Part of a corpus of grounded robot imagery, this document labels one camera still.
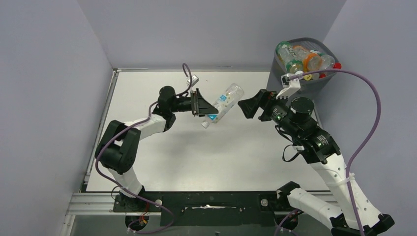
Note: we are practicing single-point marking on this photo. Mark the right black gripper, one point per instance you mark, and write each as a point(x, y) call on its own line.
point(249, 106)

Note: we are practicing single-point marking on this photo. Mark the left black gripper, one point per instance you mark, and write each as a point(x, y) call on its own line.
point(199, 106)

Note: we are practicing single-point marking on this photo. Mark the clear bottle blue white label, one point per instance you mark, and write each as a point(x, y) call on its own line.
point(230, 97)

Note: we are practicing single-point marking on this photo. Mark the green label tea bottle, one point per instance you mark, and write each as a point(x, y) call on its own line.
point(288, 57)

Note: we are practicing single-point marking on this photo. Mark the yellow juice bottle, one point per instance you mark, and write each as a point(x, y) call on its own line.
point(311, 77)

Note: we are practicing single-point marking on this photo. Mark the orange drink bottle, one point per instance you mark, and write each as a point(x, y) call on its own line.
point(311, 61)

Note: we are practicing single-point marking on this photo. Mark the red label bottle red cap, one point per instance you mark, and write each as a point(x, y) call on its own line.
point(337, 65)

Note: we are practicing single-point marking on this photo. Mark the clear bottle green label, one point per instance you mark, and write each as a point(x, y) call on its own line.
point(328, 61)

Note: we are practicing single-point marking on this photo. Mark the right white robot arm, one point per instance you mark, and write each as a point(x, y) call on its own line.
point(354, 214)

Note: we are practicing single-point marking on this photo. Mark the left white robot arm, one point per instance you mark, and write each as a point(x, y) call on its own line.
point(118, 146)

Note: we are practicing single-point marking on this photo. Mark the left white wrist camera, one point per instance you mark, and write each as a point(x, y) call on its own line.
point(192, 81)

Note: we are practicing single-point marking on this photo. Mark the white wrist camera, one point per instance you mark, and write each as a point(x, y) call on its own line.
point(192, 81)
point(291, 85)

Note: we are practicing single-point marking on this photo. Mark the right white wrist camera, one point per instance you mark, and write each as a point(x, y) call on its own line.
point(291, 85)

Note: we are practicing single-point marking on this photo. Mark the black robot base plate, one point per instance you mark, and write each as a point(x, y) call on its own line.
point(205, 208)

